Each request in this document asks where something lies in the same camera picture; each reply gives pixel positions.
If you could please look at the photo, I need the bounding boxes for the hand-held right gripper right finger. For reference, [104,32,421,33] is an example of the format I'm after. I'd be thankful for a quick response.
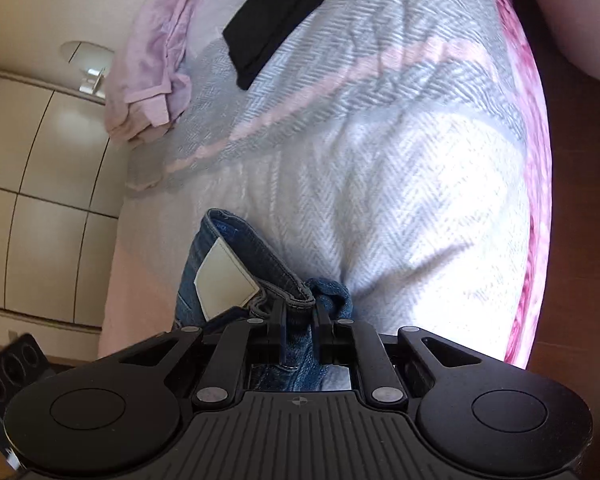
[312,300,506,406]

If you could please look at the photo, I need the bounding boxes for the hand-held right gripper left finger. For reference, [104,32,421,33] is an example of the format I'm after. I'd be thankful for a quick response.
[97,300,287,408]

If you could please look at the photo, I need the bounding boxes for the blue denim jeans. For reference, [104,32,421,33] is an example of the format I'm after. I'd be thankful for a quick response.
[172,208,353,393]

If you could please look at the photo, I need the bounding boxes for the herringbone white pink blanket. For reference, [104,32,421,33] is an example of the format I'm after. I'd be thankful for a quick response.
[97,0,536,361]

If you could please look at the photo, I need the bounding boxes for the cream wardrobe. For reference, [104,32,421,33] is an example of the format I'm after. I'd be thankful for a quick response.
[0,67,131,336]

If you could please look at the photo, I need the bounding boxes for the pink floral bed sheet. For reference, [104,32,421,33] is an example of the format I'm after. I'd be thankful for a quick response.
[482,0,553,368]

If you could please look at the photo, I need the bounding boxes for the pink crumpled garment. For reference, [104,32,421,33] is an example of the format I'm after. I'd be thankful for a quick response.
[104,0,211,146]

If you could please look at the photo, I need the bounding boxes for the black garment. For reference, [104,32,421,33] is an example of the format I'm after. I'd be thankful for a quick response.
[222,0,356,90]

